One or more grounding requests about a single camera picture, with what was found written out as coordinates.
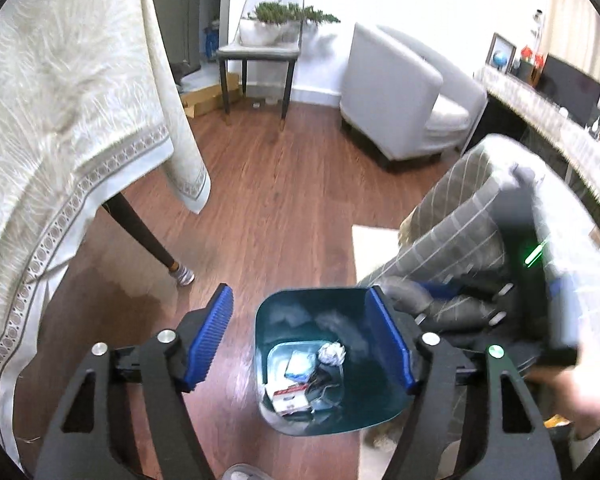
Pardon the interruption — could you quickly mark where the flat cardboard piece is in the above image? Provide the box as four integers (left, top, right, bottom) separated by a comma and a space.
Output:
180, 72, 243, 118

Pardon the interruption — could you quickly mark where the grey fleece cloth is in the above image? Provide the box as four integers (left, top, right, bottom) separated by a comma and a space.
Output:
380, 275, 433, 317

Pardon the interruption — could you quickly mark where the cream floor mat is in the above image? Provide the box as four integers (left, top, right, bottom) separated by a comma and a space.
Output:
352, 225, 405, 286

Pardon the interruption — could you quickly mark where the chair with clear back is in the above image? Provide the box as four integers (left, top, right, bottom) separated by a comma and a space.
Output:
216, 0, 305, 131

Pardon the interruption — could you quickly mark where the side table with lace cloth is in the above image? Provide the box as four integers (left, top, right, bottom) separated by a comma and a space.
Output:
475, 65, 600, 231

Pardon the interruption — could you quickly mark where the white slipper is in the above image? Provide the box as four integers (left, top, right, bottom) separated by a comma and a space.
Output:
222, 462, 271, 480

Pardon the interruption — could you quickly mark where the grey checked tablecloth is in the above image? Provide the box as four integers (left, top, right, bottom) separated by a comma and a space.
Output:
360, 132, 600, 361

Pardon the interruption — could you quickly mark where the striped table leg sock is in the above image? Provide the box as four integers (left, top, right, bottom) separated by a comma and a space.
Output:
169, 260, 197, 287

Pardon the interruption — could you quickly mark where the blue and white packet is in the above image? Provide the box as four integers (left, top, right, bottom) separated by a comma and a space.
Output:
284, 351, 317, 381

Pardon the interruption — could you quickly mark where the black packet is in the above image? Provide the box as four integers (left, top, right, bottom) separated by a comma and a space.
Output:
307, 365, 343, 403

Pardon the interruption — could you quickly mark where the white paper ball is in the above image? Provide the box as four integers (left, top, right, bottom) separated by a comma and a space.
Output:
317, 342, 348, 366

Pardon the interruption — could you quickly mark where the black monitor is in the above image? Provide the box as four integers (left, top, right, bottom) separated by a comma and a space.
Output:
537, 52, 600, 126

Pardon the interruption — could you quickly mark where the potted plant in white pot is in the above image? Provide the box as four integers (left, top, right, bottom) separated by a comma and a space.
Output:
280, 5, 341, 43
240, 2, 285, 47

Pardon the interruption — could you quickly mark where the red and white cardboard box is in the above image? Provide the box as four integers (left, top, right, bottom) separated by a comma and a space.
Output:
265, 380, 313, 416

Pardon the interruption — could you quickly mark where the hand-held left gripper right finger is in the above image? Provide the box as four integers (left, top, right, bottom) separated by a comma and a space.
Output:
365, 286, 563, 480

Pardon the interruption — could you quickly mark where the framed picture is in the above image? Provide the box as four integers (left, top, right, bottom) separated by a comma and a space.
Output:
486, 32, 517, 73

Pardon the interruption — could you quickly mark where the grey door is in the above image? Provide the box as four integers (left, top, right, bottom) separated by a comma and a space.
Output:
140, 0, 225, 81

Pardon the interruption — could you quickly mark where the person's right hand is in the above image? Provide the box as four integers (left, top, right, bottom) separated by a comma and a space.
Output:
527, 355, 600, 441

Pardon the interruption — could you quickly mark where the teal trash bin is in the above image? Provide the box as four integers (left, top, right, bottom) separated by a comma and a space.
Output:
254, 286, 431, 437

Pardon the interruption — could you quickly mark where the grey armchair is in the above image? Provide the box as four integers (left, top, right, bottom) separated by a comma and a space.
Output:
340, 22, 488, 171

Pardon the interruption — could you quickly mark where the dark wooden table leg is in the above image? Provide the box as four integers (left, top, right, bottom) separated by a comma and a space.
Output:
102, 191, 178, 273

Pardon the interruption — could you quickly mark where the table with cream tablecloth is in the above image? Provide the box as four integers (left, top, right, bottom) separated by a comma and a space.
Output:
0, 0, 212, 461

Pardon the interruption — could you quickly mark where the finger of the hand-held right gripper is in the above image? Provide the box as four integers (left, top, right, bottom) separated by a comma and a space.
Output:
417, 307, 511, 332
415, 280, 516, 302

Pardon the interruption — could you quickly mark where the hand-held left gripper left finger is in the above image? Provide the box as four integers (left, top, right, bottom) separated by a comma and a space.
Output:
32, 283, 235, 480

